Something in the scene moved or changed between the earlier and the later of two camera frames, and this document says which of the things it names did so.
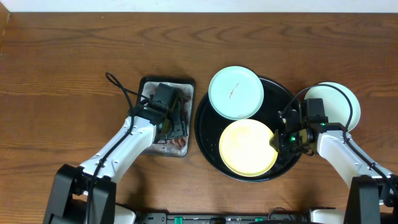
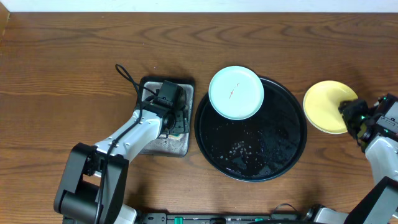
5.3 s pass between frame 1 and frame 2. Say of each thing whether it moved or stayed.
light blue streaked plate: stayed
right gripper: moved
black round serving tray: stayed
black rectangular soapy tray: stayed
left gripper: stayed
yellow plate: moved
